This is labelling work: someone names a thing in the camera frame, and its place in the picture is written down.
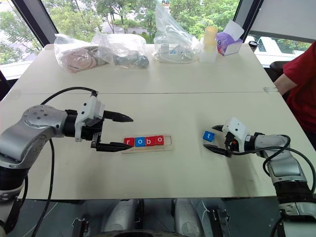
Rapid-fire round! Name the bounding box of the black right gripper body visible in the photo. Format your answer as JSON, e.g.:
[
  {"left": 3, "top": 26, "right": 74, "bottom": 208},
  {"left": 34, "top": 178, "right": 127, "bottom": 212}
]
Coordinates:
[{"left": 224, "top": 131, "right": 240, "bottom": 158}]

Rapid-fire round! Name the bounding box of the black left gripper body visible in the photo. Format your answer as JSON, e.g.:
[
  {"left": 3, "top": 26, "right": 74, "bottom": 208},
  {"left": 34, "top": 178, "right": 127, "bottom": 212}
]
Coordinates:
[{"left": 81, "top": 119, "right": 105, "bottom": 150}]

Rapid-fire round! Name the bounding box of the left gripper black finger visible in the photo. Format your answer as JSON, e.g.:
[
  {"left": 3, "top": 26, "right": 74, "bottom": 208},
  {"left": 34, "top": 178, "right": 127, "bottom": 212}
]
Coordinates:
[
  {"left": 95, "top": 142, "right": 133, "bottom": 153},
  {"left": 102, "top": 111, "right": 134, "bottom": 123}
]

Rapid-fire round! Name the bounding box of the blue letter tile t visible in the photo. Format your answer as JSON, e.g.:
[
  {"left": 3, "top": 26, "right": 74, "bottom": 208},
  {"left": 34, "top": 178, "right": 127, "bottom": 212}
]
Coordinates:
[{"left": 202, "top": 130, "right": 215, "bottom": 143}]

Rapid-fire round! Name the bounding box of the wooden letter tray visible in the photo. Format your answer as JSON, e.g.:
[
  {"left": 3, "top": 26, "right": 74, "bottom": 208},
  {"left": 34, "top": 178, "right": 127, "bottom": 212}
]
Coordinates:
[{"left": 121, "top": 134, "right": 175, "bottom": 154}]

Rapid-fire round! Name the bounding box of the plastic bag with grey object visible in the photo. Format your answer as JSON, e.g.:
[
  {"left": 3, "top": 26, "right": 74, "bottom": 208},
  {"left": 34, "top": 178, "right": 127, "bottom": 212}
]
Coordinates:
[{"left": 92, "top": 32, "right": 150, "bottom": 70}]

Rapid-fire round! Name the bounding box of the grey rounded shape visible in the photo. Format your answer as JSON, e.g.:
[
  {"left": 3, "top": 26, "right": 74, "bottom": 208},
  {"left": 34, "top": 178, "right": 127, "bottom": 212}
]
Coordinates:
[{"left": 102, "top": 199, "right": 140, "bottom": 234}]

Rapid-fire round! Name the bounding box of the plastic bag with pink cloth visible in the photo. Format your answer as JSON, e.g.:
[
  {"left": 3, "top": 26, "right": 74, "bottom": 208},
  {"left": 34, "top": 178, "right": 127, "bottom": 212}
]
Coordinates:
[{"left": 53, "top": 33, "right": 111, "bottom": 74}]

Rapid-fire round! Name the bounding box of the black chair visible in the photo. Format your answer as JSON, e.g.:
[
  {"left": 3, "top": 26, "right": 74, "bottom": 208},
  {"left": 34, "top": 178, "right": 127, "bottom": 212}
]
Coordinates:
[{"left": 269, "top": 61, "right": 288, "bottom": 82}]

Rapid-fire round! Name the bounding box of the purple and white box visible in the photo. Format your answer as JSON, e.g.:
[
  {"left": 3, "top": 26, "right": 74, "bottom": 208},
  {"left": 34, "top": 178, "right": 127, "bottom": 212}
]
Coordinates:
[{"left": 216, "top": 19, "right": 245, "bottom": 57}]

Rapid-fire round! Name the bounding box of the clear bag with white items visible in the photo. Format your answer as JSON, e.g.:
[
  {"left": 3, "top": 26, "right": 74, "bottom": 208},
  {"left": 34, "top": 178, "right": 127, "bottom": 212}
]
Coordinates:
[{"left": 153, "top": 3, "right": 202, "bottom": 64}]

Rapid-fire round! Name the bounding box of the yellow cup stack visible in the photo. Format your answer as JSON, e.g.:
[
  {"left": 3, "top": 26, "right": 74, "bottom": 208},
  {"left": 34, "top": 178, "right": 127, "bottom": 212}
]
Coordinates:
[{"left": 204, "top": 26, "right": 219, "bottom": 51}]

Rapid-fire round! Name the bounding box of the person in red shirt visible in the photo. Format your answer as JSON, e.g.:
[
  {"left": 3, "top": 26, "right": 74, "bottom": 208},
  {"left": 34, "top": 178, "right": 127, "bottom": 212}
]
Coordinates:
[{"left": 282, "top": 40, "right": 316, "bottom": 134}]

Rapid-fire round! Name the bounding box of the dark window pillar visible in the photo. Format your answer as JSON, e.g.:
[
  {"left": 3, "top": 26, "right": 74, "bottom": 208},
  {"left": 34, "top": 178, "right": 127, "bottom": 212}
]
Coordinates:
[{"left": 11, "top": 0, "right": 60, "bottom": 47}]

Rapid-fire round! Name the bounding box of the grey roller blind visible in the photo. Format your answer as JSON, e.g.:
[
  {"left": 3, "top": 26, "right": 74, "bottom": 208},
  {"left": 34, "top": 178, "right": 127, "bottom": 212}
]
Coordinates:
[{"left": 248, "top": 0, "right": 316, "bottom": 44}]

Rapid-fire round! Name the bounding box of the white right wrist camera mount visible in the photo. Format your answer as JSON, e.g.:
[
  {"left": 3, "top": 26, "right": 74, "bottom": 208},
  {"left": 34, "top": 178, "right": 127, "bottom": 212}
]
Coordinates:
[{"left": 221, "top": 117, "right": 248, "bottom": 151}]

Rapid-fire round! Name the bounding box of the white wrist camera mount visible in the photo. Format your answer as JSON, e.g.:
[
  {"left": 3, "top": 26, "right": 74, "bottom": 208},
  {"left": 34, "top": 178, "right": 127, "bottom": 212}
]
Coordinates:
[
  {"left": 221, "top": 117, "right": 248, "bottom": 151},
  {"left": 75, "top": 95, "right": 106, "bottom": 143}
]

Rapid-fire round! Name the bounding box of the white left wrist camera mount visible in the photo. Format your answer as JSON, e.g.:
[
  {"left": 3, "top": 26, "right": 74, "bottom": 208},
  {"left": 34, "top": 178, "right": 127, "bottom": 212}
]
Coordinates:
[{"left": 75, "top": 95, "right": 106, "bottom": 143}]

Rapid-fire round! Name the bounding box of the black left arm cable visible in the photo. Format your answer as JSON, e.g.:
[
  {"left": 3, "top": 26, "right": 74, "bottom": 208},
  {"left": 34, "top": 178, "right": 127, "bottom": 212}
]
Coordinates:
[{"left": 32, "top": 86, "right": 99, "bottom": 237}]

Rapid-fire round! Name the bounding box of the black clamp bracket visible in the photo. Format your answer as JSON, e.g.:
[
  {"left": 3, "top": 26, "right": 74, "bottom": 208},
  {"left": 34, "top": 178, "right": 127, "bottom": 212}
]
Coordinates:
[
  {"left": 72, "top": 217, "right": 90, "bottom": 237},
  {"left": 209, "top": 208, "right": 232, "bottom": 237}
]

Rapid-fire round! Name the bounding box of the dark window frame post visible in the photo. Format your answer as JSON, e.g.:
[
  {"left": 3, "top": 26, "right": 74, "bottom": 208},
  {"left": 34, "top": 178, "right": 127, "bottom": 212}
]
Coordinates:
[{"left": 233, "top": 0, "right": 264, "bottom": 34}]

